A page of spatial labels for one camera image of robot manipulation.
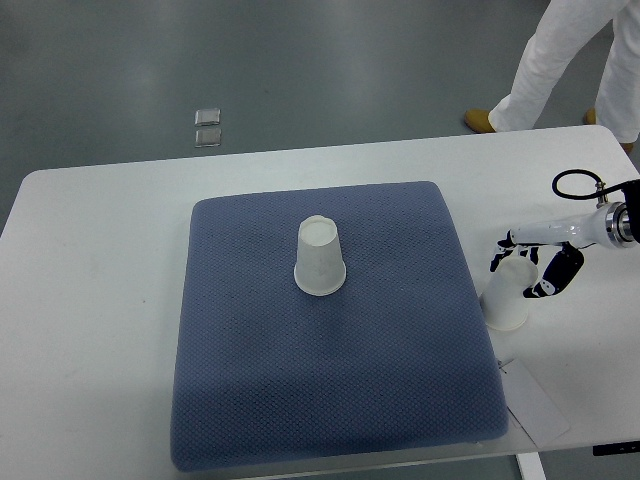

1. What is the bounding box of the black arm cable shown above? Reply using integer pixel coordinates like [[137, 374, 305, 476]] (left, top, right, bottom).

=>
[[551, 169, 631, 209]]

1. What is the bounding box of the black table control panel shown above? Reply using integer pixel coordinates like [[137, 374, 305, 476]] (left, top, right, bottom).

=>
[[592, 440, 640, 457]]

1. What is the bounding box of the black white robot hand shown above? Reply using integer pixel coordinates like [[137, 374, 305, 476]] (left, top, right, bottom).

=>
[[489, 206, 614, 298]]

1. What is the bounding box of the white paper cup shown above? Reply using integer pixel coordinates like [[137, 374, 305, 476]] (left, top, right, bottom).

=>
[[294, 215, 346, 296], [480, 256, 538, 331]]

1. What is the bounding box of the blue quilted cushion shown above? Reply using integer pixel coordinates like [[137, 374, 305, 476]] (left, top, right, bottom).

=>
[[170, 181, 508, 471]]

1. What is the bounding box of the white table leg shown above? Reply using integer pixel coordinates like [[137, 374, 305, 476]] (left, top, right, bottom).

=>
[[516, 452, 546, 480]]

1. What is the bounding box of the white paper cup on cushion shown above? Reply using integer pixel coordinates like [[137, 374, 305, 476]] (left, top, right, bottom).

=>
[[294, 215, 346, 296]]

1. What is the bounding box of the white paper tag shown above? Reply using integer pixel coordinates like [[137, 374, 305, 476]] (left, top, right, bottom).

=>
[[497, 359, 571, 453]]

